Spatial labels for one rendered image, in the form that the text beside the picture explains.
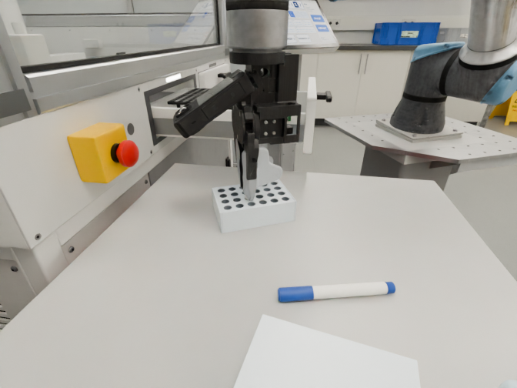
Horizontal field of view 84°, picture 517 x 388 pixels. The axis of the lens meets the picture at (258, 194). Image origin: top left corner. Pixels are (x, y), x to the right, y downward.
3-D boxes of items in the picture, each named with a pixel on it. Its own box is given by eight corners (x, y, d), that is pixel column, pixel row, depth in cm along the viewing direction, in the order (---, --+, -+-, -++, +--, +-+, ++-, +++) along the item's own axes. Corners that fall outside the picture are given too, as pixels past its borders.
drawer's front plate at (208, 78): (230, 94, 114) (228, 63, 109) (207, 111, 89) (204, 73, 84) (225, 93, 114) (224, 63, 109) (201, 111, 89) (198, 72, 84)
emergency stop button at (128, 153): (144, 161, 45) (138, 136, 43) (130, 172, 42) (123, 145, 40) (126, 160, 46) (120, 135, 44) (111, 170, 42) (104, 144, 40)
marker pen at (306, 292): (388, 286, 35) (391, 277, 35) (395, 297, 34) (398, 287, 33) (277, 294, 34) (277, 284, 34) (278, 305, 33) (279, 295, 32)
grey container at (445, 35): (467, 44, 350) (472, 28, 342) (481, 45, 324) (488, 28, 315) (432, 44, 353) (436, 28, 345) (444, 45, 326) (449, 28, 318)
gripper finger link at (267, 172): (285, 204, 45) (286, 146, 41) (248, 209, 43) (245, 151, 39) (278, 195, 47) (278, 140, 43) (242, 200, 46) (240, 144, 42)
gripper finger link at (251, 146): (259, 182, 40) (258, 119, 36) (249, 184, 40) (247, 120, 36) (251, 171, 44) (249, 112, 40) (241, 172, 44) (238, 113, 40)
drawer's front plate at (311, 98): (311, 117, 83) (315, 76, 77) (311, 155, 58) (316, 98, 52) (305, 117, 83) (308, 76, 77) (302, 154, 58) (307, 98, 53)
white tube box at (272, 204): (278, 196, 55) (278, 178, 53) (295, 220, 48) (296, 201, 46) (213, 206, 52) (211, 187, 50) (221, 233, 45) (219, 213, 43)
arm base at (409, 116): (412, 115, 98) (421, 84, 93) (454, 128, 86) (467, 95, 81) (378, 121, 93) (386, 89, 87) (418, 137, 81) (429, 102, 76)
